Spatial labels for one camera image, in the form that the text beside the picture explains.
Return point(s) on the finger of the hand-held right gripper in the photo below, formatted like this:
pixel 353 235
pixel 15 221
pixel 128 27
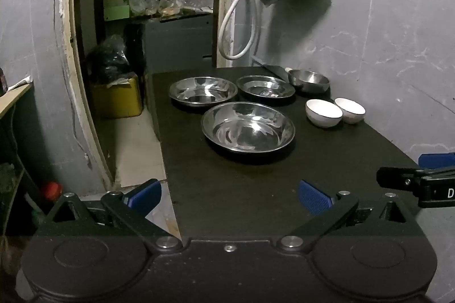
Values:
pixel 394 178
pixel 435 161

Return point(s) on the bottle with red cap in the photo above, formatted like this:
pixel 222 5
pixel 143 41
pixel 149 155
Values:
pixel 51 190

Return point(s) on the grey cabinet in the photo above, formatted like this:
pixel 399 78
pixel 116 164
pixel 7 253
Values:
pixel 177 43

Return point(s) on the wooden side shelf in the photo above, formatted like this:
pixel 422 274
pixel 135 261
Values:
pixel 12 98

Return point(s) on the small steel plate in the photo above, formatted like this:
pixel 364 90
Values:
pixel 280 89
pixel 185 95

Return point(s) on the steel bowl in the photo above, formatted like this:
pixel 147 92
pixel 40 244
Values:
pixel 309 79

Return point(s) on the white bowl with red rim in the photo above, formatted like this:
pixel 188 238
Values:
pixel 322 113

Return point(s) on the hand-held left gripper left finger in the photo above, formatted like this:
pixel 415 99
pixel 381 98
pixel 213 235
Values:
pixel 144 195

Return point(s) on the green box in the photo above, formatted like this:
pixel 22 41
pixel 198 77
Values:
pixel 117 12

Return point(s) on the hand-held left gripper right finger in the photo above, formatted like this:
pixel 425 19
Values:
pixel 312 198

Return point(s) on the black plastic bag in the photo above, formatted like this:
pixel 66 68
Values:
pixel 106 58

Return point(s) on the plain white bowl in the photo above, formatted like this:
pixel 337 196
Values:
pixel 351 109

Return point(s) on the white door frame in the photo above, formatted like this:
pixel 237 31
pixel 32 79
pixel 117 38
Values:
pixel 73 75

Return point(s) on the yellow crate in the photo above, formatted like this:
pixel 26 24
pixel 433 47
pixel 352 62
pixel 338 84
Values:
pixel 115 100

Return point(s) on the large steel plate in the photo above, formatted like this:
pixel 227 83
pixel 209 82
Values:
pixel 248 132

